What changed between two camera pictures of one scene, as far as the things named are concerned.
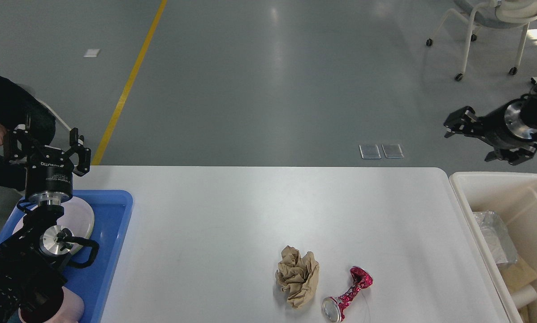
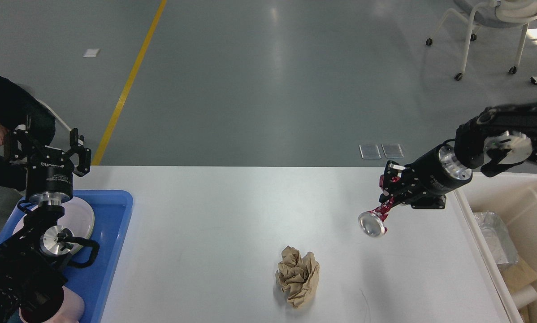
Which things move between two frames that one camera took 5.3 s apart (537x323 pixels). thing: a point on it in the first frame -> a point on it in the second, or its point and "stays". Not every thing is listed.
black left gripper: (49, 175) stays
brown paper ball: (297, 276) stays
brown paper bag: (516, 275) stays
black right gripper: (505, 128) -> (427, 179)
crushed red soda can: (333, 307) -> (372, 223)
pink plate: (76, 215) stays
